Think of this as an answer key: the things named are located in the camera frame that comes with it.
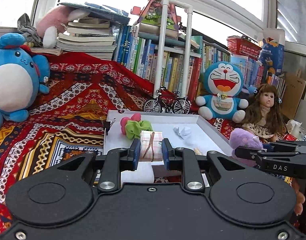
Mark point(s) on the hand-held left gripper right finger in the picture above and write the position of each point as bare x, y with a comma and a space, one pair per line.
168, 155

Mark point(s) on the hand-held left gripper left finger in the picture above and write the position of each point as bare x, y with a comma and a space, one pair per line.
134, 155

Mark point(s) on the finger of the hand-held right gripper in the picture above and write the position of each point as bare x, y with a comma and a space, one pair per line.
280, 145
246, 156

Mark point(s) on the purple plush toy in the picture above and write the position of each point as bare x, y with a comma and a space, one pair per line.
242, 138

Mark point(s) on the pink checked soft block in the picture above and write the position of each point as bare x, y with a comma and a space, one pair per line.
150, 145

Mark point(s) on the green scrunchie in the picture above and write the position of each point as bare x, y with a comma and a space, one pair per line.
135, 128

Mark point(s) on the white paper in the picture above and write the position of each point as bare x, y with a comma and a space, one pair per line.
182, 131

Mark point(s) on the pink soft pouf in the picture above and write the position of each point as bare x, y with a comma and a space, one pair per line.
125, 123

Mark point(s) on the grey white tray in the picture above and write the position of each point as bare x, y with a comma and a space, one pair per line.
207, 140

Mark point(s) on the small beige soft block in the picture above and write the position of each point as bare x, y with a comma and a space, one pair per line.
198, 152

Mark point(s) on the black binder clip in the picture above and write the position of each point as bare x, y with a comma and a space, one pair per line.
108, 126

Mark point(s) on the brown haired doll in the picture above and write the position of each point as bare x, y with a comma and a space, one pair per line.
267, 100

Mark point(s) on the toy bicycle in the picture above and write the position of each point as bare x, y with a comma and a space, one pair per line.
168, 102

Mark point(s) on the brown cardboard sheet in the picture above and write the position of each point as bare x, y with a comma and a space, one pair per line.
294, 92

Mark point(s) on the blue cat plush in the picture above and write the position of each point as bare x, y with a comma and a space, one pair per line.
224, 80

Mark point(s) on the patterned red blanket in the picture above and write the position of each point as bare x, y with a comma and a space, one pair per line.
68, 110

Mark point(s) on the blue printed carton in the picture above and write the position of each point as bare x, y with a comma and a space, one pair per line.
271, 57

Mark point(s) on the row of books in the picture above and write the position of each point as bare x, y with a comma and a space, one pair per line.
143, 60

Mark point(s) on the red basket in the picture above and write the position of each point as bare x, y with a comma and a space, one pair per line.
242, 47

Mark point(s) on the stack of books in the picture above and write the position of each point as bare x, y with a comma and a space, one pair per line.
88, 42

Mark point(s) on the blue round plush toy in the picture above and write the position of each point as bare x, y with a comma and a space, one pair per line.
13, 85

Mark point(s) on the pink paper house model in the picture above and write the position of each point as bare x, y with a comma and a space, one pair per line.
155, 15

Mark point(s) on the pink rabbit plush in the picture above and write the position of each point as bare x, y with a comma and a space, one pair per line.
55, 17

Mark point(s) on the grey cloth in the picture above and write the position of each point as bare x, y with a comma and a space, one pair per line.
28, 30

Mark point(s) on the white pipe frame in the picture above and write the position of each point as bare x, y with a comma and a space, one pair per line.
165, 30

